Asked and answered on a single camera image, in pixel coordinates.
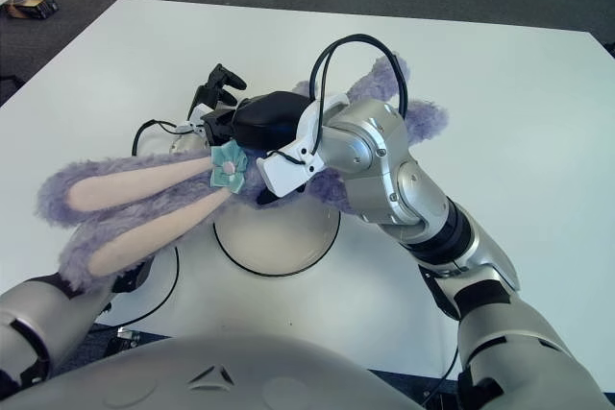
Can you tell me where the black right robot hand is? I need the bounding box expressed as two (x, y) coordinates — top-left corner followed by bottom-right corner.
(200, 91), (312, 205)

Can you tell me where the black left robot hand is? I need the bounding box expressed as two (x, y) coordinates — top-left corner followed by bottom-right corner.
(189, 62), (249, 117)

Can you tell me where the purple plush rabbit doll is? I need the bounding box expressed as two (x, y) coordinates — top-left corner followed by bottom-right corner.
(37, 55), (451, 294)

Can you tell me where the white plate with black rim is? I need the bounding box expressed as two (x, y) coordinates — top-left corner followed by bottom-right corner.
(212, 198), (341, 278)

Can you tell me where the black and yellow box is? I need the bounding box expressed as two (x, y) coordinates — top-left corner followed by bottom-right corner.
(5, 0), (60, 20)

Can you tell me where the grey robot torso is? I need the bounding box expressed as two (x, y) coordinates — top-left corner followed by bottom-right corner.
(0, 332), (424, 410)

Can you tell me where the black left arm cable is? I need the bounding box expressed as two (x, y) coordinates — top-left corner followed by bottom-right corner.
(93, 119), (193, 330)

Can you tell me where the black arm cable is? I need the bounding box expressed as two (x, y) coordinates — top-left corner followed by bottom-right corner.
(309, 34), (410, 166)
(93, 119), (193, 330)

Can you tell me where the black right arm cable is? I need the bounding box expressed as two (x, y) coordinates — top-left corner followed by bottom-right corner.
(309, 34), (410, 166)

